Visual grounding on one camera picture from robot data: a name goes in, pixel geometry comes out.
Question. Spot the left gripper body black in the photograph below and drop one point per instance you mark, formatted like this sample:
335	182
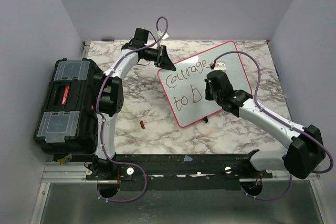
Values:
154	55

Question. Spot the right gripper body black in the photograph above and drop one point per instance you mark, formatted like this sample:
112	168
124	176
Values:
211	95

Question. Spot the whiteboard with pink frame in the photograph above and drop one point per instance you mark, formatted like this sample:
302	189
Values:
185	87

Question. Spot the dark red marker cap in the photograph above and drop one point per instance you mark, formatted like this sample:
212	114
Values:
142	124

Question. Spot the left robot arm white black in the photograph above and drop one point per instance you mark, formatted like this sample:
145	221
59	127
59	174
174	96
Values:
110	97

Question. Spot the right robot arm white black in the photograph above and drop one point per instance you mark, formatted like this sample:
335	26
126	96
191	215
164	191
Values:
302	145

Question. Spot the black toolbox with clear lids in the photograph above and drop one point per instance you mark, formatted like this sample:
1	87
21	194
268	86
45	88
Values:
68	122

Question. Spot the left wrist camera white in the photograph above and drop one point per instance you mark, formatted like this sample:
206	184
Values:
161	36

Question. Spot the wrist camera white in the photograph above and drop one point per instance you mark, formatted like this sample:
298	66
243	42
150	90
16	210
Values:
218	65
161	36

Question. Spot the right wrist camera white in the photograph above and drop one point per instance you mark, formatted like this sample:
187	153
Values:
218	65

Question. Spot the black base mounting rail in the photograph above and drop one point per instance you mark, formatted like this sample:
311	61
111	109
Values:
133	172

